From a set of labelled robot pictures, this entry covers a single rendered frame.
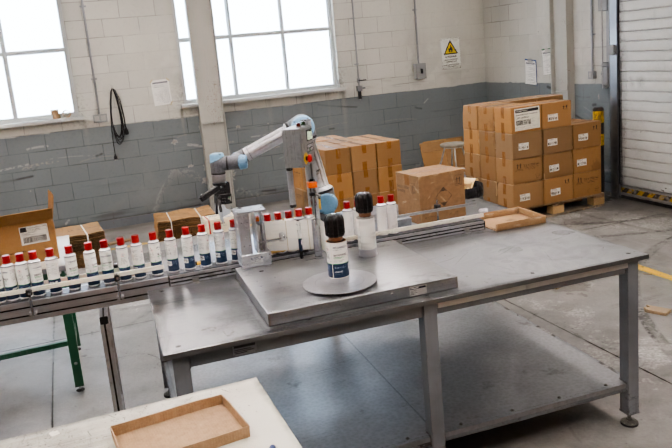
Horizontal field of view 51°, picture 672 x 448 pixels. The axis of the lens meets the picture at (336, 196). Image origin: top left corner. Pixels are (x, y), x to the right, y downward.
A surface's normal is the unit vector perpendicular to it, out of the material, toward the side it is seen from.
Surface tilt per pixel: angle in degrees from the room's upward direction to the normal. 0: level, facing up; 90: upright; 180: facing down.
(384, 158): 91
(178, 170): 90
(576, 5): 90
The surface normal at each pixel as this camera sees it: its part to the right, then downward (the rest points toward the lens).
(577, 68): -0.93, 0.15
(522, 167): 0.38, 0.10
